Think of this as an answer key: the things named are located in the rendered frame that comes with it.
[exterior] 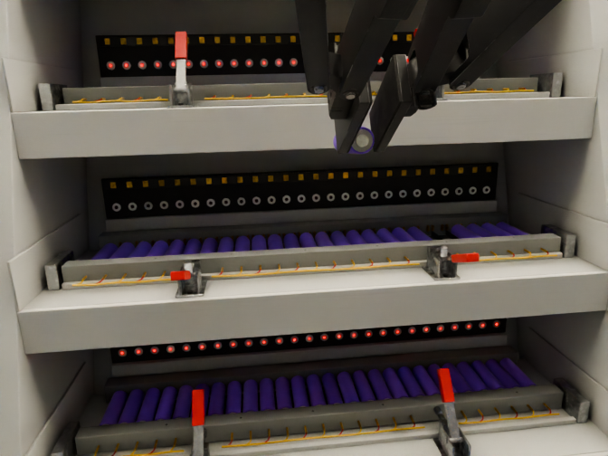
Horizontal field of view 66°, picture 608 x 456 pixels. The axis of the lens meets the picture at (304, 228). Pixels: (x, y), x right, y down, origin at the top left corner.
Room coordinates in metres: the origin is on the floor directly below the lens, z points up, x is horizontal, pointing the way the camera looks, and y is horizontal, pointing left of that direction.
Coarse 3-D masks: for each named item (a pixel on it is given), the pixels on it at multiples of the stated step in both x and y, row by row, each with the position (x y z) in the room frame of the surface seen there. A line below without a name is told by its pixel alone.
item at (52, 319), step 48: (48, 240) 0.51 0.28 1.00; (576, 240) 0.55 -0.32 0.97; (48, 288) 0.49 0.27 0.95; (96, 288) 0.50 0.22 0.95; (144, 288) 0.50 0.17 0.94; (240, 288) 0.49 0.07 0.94; (288, 288) 0.49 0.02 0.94; (336, 288) 0.48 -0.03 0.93; (384, 288) 0.48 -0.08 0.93; (432, 288) 0.49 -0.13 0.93; (480, 288) 0.49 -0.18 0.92; (528, 288) 0.50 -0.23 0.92; (576, 288) 0.51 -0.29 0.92; (48, 336) 0.46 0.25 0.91; (96, 336) 0.46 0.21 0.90; (144, 336) 0.47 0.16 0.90; (192, 336) 0.47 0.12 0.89; (240, 336) 0.48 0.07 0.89
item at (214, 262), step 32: (160, 256) 0.52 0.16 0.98; (192, 256) 0.52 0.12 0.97; (224, 256) 0.51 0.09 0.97; (256, 256) 0.51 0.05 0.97; (288, 256) 0.52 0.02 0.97; (320, 256) 0.52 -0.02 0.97; (352, 256) 0.53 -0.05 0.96; (384, 256) 0.53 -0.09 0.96; (416, 256) 0.54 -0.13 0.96; (480, 256) 0.55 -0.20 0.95; (512, 256) 0.53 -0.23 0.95; (544, 256) 0.53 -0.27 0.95
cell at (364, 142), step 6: (360, 132) 0.32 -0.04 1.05; (366, 132) 0.32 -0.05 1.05; (360, 138) 0.31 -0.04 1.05; (366, 138) 0.31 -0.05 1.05; (372, 138) 0.32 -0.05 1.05; (336, 144) 0.36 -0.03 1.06; (354, 144) 0.32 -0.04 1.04; (360, 144) 0.31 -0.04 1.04; (366, 144) 0.32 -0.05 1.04; (372, 144) 0.32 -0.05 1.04; (354, 150) 0.32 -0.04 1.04; (360, 150) 0.32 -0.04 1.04; (366, 150) 0.32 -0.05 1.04
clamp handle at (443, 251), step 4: (440, 248) 0.50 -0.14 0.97; (444, 248) 0.50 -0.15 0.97; (440, 252) 0.50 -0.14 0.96; (444, 252) 0.50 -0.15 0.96; (440, 256) 0.50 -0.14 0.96; (444, 256) 0.50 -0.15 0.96; (452, 256) 0.46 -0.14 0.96; (456, 256) 0.46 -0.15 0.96; (460, 256) 0.45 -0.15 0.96; (464, 256) 0.44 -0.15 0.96; (468, 256) 0.43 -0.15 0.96; (472, 256) 0.43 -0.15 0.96; (476, 256) 0.43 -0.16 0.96; (444, 260) 0.49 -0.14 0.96; (448, 260) 0.48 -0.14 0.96; (452, 260) 0.46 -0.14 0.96; (456, 260) 0.46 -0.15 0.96; (460, 260) 0.45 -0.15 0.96; (464, 260) 0.44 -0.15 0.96; (468, 260) 0.43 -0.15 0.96; (472, 260) 0.43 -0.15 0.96; (476, 260) 0.43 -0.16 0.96
